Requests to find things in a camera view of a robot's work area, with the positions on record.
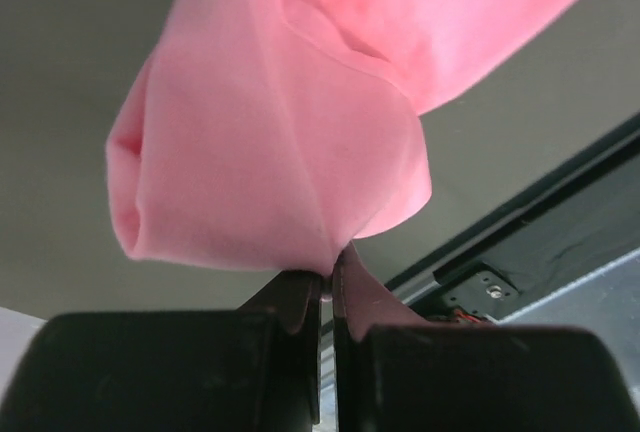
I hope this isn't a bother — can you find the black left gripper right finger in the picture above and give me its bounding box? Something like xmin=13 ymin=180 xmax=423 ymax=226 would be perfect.
xmin=331 ymin=246 xmax=639 ymax=431

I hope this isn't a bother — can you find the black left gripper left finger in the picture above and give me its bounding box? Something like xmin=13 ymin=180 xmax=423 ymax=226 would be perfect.
xmin=1 ymin=271 xmax=322 ymax=431

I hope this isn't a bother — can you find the pink t shirt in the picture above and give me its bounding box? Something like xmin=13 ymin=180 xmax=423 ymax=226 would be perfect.
xmin=106 ymin=0 xmax=577 ymax=275

